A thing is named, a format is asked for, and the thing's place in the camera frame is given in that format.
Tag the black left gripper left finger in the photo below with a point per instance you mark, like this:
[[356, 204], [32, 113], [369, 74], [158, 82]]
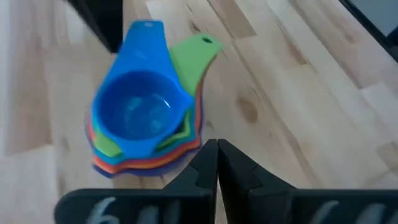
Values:
[[186, 205]]

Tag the teal measuring cup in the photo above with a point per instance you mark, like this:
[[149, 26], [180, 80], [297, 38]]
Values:
[[113, 159]]

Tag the red measuring cup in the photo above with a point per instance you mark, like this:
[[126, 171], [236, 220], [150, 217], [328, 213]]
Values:
[[107, 168]]

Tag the navy measuring cup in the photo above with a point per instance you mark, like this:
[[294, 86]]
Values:
[[149, 172]]

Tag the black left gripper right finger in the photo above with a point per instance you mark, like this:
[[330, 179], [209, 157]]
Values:
[[264, 205]]

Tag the blue measuring cup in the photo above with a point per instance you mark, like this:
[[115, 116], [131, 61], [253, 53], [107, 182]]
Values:
[[140, 62]]

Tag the green measuring cup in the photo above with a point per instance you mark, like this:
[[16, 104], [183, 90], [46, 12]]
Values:
[[192, 59]]

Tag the orange measuring cup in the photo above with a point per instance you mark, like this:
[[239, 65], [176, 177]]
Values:
[[161, 160]]

